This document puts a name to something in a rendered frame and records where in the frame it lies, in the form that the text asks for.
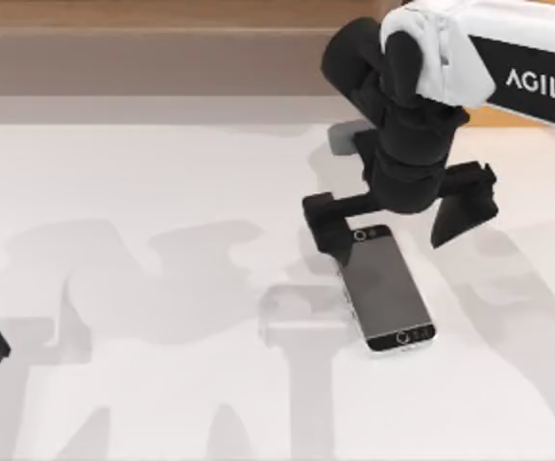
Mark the pale grey rounded box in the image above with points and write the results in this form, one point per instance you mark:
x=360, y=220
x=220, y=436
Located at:
x=342, y=139

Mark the black and grey smartphone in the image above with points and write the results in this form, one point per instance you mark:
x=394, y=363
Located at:
x=383, y=288

